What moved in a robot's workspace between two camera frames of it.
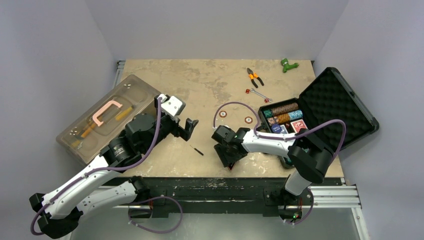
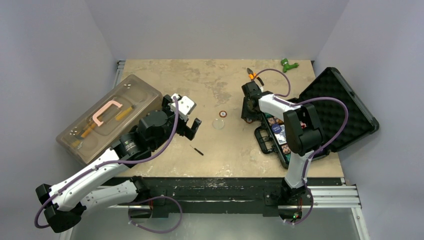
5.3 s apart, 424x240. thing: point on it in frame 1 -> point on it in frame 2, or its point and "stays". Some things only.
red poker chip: [223, 114] stays
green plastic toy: [284, 62] stays
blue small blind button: [276, 128] stays
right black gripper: [224, 152] -> [248, 103]
